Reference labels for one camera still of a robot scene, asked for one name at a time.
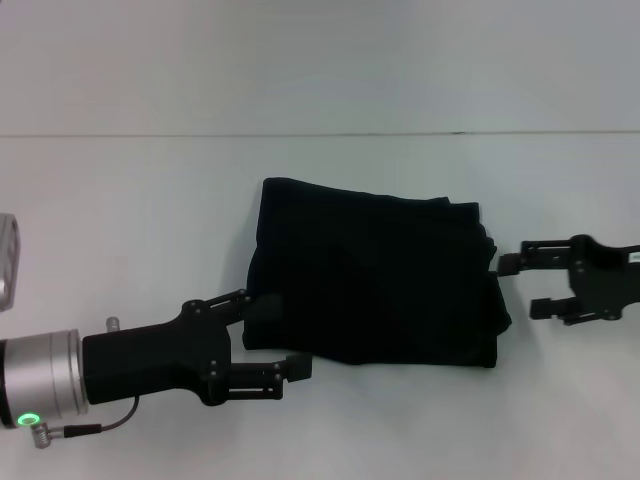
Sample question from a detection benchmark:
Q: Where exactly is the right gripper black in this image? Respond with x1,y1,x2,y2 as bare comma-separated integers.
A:
496,234,640,327

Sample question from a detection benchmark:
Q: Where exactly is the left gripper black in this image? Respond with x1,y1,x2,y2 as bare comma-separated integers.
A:
81,288,314,407

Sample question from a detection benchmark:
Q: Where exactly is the black shirt with FREE print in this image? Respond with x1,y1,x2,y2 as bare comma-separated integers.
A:
241,176,514,370

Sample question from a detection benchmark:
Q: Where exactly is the left arm cable with plug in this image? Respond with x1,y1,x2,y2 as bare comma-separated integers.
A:
29,394,140,451

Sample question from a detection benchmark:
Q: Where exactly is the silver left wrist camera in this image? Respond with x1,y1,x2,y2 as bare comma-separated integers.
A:
0,213,23,313

